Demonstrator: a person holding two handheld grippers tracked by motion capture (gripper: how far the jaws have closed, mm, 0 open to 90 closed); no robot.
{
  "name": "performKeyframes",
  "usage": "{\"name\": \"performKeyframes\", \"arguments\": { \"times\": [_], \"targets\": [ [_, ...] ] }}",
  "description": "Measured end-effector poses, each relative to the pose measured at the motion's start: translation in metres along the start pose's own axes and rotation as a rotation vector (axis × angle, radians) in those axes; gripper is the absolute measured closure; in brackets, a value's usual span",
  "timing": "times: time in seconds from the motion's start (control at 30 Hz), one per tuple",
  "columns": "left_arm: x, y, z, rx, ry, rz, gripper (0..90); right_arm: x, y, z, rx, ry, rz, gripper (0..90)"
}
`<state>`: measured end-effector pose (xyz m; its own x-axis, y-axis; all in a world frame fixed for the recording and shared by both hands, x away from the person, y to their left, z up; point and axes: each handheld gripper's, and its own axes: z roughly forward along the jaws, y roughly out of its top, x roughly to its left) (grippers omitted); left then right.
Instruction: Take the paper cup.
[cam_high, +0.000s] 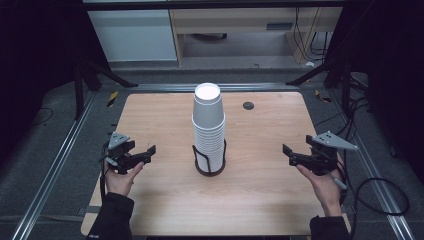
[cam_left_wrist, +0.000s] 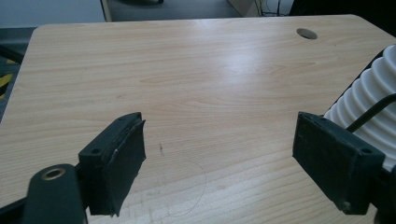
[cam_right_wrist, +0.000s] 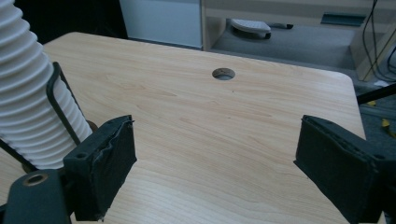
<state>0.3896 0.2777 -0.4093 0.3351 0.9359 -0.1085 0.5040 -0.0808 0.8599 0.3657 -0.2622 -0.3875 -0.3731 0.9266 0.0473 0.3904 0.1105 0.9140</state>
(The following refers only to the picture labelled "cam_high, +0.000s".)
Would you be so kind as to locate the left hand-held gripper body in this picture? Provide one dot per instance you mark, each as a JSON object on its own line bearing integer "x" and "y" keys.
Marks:
{"x": 118, "y": 146}

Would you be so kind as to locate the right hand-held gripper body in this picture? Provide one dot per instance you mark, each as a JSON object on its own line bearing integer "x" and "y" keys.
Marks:
{"x": 325, "y": 156}

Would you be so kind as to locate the stack of white paper cups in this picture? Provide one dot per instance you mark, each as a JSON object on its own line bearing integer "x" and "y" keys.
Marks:
{"x": 208, "y": 120}

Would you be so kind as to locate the person's left hand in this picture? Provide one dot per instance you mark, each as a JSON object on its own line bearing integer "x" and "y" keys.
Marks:
{"x": 120, "y": 183}

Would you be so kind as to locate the person's right hand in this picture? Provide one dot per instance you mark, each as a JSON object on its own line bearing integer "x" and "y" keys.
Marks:
{"x": 328, "y": 193}

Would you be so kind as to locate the yellow and black tape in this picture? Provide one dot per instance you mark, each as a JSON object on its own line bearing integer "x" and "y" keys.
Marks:
{"x": 112, "y": 99}
{"x": 321, "y": 96}

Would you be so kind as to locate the black round table grommet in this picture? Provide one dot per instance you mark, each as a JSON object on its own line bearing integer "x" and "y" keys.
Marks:
{"x": 248, "y": 105}

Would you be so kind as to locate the black metal stand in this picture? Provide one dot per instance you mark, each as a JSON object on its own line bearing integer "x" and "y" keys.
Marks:
{"x": 79, "y": 93}
{"x": 345, "y": 83}

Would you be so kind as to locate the white cabinet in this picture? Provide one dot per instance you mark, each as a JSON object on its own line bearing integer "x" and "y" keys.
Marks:
{"x": 133, "y": 35}

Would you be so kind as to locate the black curtain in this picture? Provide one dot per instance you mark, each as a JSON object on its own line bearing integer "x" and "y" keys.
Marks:
{"x": 36, "y": 50}
{"x": 393, "y": 66}

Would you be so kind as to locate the light wooden desk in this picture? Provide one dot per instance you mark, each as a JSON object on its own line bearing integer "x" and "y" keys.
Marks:
{"x": 233, "y": 20}

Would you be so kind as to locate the long metal floor rail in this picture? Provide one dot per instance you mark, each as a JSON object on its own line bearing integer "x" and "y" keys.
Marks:
{"x": 50, "y": 180}
{"x": 376, "y": 186}

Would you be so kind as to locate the metal crossbar rail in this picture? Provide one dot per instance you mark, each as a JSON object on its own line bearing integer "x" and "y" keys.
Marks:
{"x": 166, "y": 87}

